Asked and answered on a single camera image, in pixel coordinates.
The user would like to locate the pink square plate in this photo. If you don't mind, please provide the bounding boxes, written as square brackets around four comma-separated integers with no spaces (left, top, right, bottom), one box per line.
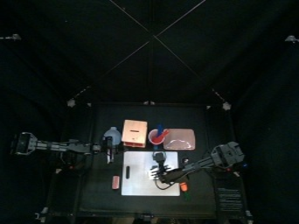
[163,128,198,151]

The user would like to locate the white cutting board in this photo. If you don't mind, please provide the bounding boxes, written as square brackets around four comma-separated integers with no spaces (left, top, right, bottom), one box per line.
[120,150,182,197]

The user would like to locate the pale blue bottle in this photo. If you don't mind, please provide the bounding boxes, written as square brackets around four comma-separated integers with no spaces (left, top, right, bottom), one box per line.
[102,126,123,146]

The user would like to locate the orange and green toy carrot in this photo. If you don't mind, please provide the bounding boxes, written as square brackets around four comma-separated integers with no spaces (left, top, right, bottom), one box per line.
[179,181,192,203]

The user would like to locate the wooden box with slot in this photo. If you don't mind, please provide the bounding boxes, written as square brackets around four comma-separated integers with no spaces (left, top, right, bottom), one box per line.
[120,119,150,149]

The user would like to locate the red cup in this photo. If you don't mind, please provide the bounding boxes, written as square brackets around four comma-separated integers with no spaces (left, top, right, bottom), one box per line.
[147,129,170,146]

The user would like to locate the red toy utensil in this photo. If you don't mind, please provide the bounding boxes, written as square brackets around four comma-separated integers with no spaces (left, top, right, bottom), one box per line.
[156,129,172,142]

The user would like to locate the blue toy utensil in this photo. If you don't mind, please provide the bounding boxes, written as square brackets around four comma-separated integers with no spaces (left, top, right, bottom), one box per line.
[155,123,164,138]

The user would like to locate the black panel with white text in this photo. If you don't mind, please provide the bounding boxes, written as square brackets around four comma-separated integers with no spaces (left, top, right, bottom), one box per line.
[214,174,247,218]

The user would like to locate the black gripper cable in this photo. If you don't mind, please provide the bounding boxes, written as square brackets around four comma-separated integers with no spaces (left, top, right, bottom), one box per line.
[154,178,175,191]

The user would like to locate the thin diagonal cord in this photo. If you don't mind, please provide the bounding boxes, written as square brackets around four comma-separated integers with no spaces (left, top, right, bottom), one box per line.
[70,0,207,101]
[107,0,231,108]

